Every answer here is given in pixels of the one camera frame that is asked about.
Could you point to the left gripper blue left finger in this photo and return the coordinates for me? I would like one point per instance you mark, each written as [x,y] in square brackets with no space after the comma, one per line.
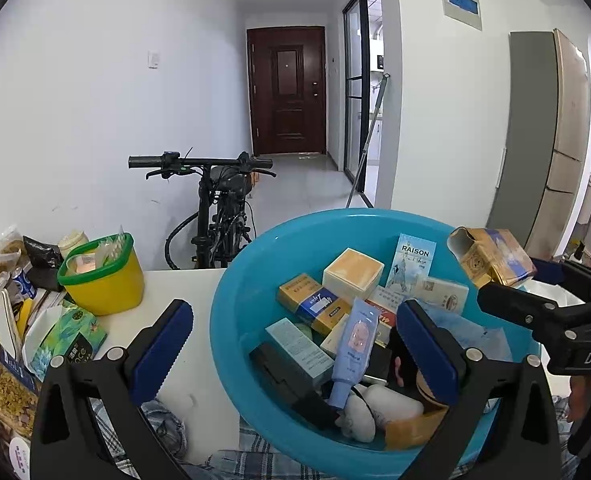
[155,349]

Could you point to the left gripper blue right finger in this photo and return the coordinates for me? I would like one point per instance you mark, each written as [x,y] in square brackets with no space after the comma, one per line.
[433,349]

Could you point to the gold blue cigarette pack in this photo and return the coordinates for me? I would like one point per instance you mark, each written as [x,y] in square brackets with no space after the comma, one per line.
[489,255]

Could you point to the right hand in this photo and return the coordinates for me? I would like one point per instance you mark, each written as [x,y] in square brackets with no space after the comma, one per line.
[580,397]

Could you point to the light blue flat pouch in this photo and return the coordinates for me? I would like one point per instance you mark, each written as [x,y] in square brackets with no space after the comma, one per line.
[491,341]

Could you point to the white cigarette pack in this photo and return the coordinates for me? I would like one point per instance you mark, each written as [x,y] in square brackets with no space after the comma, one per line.
[447,295]

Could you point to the cream tan box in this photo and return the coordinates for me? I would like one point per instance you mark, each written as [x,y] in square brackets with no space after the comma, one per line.
[412,432]

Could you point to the blue pink cream tube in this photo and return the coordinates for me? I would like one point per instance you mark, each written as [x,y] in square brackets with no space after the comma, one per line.
[354,351]

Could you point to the white plush toy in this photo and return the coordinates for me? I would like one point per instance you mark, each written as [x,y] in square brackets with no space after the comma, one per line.
[369,409]

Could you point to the yellow bin green rim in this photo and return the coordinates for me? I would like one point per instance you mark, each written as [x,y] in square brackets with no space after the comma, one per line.
[104,276]

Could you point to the green tissue box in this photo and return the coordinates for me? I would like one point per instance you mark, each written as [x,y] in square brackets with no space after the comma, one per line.
[63,330]

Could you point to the Raison light blue pack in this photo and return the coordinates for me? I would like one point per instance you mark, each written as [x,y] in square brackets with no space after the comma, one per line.
[411,263]

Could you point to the cream orange square box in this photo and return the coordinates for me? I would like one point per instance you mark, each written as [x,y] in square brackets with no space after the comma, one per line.
[352,275]

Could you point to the pale teal small box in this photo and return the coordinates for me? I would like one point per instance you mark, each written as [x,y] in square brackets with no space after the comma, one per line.
[311,360]

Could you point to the orange blue medicine box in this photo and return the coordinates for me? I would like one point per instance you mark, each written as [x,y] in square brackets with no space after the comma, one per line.
[313,303]

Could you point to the black rectangular case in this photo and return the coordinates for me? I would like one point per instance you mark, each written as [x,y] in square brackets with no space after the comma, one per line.
[293,386]

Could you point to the black bicycle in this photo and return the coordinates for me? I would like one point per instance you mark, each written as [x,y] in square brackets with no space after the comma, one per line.
[224,187]

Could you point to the grey cabinet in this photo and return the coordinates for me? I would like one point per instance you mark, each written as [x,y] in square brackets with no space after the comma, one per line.
[546,142]

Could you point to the plaid blue grey shirt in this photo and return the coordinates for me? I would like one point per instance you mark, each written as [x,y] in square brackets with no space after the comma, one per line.
[256,458]

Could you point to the snack bag pile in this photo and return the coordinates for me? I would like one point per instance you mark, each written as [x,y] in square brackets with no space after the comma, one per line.
[28,284]

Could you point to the cereal snack bag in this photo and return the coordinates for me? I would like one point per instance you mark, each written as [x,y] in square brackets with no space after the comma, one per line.
[19,395]

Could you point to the mop pole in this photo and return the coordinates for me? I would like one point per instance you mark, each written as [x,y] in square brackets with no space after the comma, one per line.
[361,170]

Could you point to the dark brown door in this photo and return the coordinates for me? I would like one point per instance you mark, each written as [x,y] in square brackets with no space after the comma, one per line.
[287,79]

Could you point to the white wall switch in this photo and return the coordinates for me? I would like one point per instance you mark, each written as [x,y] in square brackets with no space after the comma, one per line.
[153,60]

